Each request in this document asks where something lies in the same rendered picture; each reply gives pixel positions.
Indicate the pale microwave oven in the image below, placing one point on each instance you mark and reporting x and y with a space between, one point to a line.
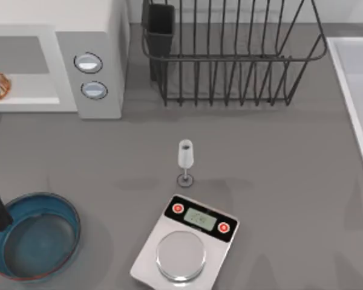
87 39

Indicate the white sink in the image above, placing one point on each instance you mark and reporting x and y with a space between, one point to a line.
355 99

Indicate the black cutlery holder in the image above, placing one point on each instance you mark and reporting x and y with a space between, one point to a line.
158 27

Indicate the large round microwave knob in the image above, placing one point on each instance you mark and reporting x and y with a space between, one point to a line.
88 62

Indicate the clear champagne glass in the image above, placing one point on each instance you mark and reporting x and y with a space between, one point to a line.
185 157

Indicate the small round microwave knob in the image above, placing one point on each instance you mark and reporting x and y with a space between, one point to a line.
94 90

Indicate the blue bowl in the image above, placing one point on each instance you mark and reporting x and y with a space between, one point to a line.
33 238

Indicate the silver kitchen scale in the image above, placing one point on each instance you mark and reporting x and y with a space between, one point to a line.
184 244

